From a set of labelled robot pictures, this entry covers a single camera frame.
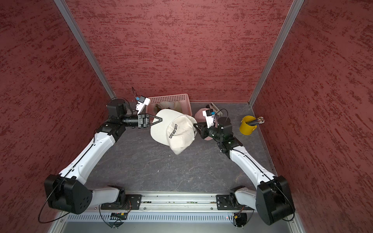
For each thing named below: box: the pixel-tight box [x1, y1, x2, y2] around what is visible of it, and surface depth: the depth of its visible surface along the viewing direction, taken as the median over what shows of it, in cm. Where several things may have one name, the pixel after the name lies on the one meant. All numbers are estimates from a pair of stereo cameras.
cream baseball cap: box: [150, 108, 198, 155], surface depth 69 cm
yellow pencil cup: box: [238, 115, 258, 136], surface depth 97 cm
